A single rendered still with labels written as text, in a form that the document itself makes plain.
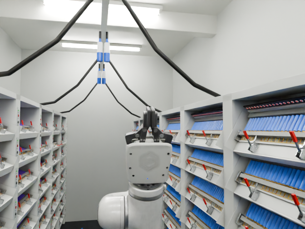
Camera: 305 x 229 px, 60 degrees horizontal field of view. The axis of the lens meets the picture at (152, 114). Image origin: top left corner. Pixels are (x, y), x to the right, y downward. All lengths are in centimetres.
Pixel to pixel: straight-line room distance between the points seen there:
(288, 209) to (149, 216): 55
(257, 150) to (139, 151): 67
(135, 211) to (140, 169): 10
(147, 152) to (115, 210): 16
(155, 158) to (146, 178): 5
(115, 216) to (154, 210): 9
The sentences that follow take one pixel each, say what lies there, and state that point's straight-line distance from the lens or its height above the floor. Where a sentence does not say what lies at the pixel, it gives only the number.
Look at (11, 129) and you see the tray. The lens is 191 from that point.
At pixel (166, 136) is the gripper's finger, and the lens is 59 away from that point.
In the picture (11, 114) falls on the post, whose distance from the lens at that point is 192.
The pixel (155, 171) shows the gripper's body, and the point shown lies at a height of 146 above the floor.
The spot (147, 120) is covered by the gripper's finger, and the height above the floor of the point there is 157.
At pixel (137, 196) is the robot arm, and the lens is 62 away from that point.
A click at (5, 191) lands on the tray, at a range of 194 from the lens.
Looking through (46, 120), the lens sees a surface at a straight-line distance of 329.
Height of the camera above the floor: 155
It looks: 3 degrees up
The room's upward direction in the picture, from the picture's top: straight up
